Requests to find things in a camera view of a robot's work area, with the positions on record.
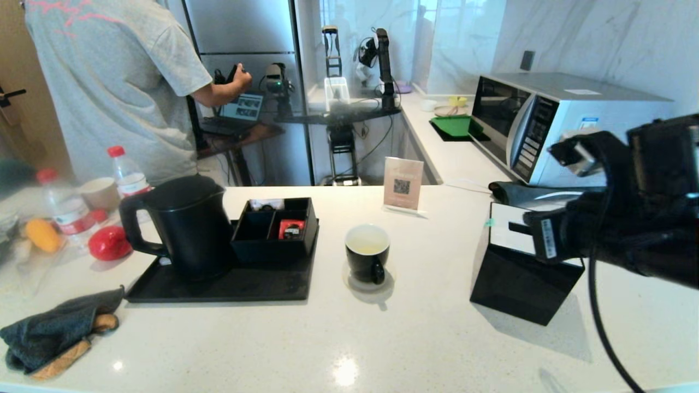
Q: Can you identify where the red sachet packet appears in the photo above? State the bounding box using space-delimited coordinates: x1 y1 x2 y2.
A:
277 219 304 241

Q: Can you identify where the open laptop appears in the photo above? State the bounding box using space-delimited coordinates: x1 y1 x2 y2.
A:
199 93 265 136

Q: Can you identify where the brown wooden desk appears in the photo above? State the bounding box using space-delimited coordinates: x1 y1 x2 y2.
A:
198 121 286 186

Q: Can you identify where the red round fruit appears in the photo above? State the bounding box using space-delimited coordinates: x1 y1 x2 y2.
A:
87 225 132 261

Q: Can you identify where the pink QR code sign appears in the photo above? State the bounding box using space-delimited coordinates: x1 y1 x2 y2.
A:
382 156 428 219

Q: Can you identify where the person in gray t-shirt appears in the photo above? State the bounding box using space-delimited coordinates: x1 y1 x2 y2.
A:
23 0 253 185

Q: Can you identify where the dark gray cloth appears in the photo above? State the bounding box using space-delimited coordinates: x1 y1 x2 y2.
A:
487 180 607 211

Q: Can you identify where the black mug white inside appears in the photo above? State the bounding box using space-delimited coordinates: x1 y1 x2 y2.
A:
345 224 391 285

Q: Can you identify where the brown cork pad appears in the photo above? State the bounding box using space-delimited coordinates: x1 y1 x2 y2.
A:
30 314 120 382

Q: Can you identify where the silver microwave oven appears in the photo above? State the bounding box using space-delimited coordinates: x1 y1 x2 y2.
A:
470 72 673 188

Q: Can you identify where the black electric kettle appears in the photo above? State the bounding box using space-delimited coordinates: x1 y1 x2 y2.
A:
117 176 233 282

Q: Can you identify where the green mat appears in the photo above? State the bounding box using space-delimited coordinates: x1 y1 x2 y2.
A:
429 115 485 138

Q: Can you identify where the clear water bottle red cap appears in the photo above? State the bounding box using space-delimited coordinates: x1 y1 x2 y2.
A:
36 169 102 249
106 146 151 198

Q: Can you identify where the black compartment organizer box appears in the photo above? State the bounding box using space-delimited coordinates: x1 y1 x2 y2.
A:
228 198 318 268

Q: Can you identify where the dark oven mitt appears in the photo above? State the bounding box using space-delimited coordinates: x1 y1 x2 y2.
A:
0 287 125 374

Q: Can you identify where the black serving tray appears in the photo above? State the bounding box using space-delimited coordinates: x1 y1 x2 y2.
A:
125 218 319 303

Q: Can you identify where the black tissue box white lid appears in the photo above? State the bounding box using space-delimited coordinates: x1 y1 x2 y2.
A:
470 202 585 326

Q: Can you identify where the round translucent coaster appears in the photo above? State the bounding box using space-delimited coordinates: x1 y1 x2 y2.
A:
342 261 395 293

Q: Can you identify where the beige paper cup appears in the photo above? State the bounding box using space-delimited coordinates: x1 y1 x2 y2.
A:
78 177 120 212

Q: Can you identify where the orange fruit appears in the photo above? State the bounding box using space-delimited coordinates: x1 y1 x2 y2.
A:
25 219 62 253

